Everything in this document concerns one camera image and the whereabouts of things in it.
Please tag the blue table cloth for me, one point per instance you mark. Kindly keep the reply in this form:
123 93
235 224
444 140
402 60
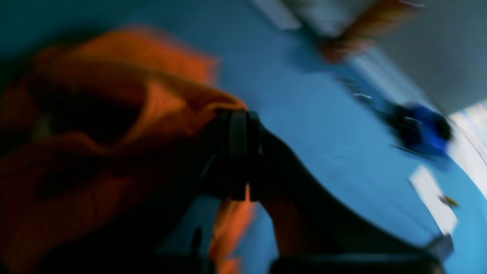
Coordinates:
298 97

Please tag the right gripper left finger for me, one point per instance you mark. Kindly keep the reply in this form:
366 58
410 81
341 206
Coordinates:
217 164

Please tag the orange drink bottle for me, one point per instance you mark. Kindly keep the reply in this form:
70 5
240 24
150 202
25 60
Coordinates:
377 22

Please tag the blue box with knob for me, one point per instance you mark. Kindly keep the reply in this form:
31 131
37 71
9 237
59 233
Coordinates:
420 130

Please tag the orange t-shirt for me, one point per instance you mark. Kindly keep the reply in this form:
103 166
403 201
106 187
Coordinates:
96 136

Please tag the grey remote control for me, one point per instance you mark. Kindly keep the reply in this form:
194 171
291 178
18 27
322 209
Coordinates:
441 248

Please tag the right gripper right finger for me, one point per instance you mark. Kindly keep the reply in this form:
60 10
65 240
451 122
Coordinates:
315 232

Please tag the yellow AA battery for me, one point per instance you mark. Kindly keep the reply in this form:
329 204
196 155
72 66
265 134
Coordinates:
448 201

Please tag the white paper sheet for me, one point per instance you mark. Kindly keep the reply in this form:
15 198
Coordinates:
426 187

